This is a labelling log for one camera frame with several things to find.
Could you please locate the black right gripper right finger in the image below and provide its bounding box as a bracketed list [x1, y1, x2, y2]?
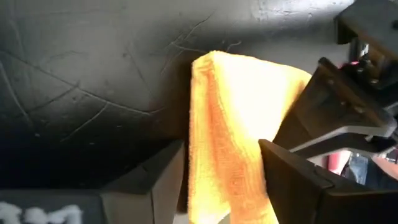
[257, 138, 336, 224]

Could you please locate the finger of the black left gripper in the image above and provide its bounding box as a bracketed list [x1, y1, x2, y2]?
[272, 57, 391, 152]
[292, 132, 397, 160]

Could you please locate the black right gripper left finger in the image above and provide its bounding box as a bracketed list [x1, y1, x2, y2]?
[99, 139, 185, 224]

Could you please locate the orange microfiber towel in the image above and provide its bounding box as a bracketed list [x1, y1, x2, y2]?
[187, 50, 313, 224]

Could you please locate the person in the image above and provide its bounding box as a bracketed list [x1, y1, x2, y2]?
[326, 148, 398, 191]

